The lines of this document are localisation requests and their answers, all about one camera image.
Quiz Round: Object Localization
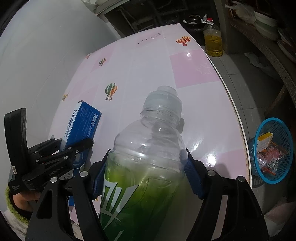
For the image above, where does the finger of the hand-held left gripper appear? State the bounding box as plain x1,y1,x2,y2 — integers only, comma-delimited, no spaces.
35,138,94,164
29,138,62,156

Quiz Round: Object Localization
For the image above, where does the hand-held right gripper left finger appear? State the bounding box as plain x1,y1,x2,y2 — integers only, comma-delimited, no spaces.
25,150,112,241

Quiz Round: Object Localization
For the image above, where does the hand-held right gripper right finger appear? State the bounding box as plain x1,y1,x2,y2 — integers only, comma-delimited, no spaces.
184,148,270,241

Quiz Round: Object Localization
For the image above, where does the blue toothpaste box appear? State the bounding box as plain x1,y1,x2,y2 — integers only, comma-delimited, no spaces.
60,101,102,207

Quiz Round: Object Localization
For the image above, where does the green plastic bottle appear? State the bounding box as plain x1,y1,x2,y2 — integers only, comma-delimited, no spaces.
98,85,193,241

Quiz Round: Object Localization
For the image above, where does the blue plastic basket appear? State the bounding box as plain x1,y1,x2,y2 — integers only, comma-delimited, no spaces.
248,118,294,184

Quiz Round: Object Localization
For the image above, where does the yellow white small box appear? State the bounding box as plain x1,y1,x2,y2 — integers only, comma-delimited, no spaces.
257,132,274,153

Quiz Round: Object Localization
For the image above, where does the clear plastic wrapper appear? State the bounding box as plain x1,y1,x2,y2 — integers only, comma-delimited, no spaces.
257,141,288,175

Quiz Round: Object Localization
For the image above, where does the person's left forearm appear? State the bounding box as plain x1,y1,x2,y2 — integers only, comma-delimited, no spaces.
3,185,34,234

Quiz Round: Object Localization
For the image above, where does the person's left hand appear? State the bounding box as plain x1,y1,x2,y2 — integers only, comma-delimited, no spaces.
13,192,43,210

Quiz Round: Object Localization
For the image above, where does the person's leg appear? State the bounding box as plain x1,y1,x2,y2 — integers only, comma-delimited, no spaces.
264,200,296,224

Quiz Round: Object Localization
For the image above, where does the crumpled white paper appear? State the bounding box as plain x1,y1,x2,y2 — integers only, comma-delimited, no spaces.
244,52,274,77

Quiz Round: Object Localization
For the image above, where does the cooking oil bottle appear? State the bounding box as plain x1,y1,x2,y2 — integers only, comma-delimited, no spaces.
201,14,224,57

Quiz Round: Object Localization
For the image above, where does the stack of plates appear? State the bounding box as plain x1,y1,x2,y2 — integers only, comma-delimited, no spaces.
276,28,296,61

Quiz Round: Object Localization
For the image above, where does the stack of white bowls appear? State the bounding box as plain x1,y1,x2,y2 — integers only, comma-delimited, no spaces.
253,10,279,41

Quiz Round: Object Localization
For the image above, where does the white plastic bag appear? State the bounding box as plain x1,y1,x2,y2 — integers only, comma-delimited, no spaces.
228,1,257,24

